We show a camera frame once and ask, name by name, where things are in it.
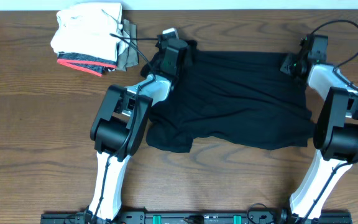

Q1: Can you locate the grey red-trimmed folded garment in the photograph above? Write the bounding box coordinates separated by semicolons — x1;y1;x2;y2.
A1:
57;53;117;77

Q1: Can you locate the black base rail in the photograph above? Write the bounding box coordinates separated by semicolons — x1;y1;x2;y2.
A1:
40;207;353;224

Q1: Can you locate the olive grey folded garment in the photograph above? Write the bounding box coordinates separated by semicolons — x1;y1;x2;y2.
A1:
116;19;139;71

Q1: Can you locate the white folded garment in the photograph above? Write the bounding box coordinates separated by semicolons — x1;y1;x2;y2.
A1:
51;2;128;62

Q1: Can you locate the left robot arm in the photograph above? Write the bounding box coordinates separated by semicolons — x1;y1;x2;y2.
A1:
85;39;196;223

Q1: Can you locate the black t-shirt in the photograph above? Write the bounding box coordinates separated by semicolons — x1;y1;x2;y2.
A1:
146;40;314;153

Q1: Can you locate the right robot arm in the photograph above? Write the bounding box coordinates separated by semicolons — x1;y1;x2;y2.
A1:
280;54;358;223

